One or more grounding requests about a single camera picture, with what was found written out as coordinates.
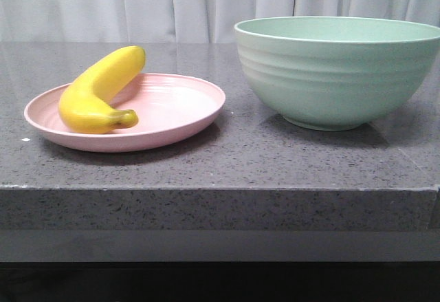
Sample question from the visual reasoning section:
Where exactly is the yellow banana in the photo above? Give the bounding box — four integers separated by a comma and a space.
58, 45, 146, 134

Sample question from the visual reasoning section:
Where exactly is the pink plate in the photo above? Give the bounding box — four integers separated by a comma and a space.
24, 74, 226, 153

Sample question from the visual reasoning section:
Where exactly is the green bowl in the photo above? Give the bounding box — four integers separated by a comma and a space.
234, 17, 439, 131

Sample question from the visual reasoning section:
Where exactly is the white curtain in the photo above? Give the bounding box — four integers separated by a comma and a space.
1, 0, 439, 43

